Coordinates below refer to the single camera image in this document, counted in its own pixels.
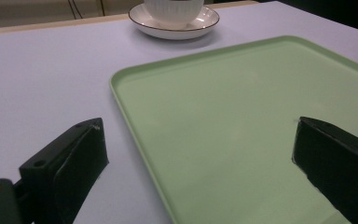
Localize green plastic tray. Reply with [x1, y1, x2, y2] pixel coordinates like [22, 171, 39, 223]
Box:
[109, 35, 358, 224]

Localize white ribbed cup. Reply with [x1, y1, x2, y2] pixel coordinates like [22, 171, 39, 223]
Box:
[143, 0, 205, 26]

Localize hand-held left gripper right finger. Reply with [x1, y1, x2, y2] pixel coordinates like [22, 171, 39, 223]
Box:
[291, 116, 358, 224]

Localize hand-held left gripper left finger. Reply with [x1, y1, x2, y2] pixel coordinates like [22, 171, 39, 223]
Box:
[19, 117, 110, 224]

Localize white saucer with dark rim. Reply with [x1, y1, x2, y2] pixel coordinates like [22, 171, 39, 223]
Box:
[128, 3, 221, 41]

